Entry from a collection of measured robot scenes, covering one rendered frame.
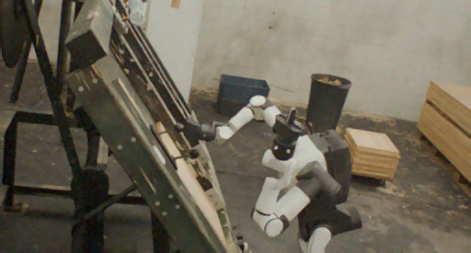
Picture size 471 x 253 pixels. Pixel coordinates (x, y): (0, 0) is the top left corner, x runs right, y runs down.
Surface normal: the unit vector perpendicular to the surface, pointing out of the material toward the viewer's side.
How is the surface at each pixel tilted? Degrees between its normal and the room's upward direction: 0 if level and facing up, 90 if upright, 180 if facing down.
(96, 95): 90
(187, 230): 90
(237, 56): 90
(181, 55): 90
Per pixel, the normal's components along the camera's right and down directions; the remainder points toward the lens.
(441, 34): -0.08, 0.29
